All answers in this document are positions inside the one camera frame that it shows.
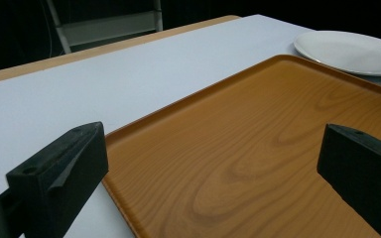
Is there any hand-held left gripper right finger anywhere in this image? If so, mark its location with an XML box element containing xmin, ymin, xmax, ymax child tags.
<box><xmin>317</xmin><ymin>123</ymin><xmax>381</xmax><ymax>238</ymax></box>

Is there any white plate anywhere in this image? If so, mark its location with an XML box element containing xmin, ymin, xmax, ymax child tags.
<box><xmin>293</xmin><ymin>30</ymin><xmax>381</xmax><ymax>77</ymax></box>

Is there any brown wood-grain tray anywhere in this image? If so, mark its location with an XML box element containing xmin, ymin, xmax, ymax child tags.
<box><xmin>101</xmin><ymin>54</ymin><xmax>381</xmax><ymax>238</ymax></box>

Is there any metal stand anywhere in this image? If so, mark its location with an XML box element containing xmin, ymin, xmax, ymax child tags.
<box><xmin>45</xmin><ymin>0</ymin><xmax>164</xmax><ymax>55</ymax></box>

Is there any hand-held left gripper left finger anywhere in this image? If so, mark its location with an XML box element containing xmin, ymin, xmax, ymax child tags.
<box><xmin>0</xmin><ymin>121</ymin><xmax>109</xmax><ymax>238</ymax></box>

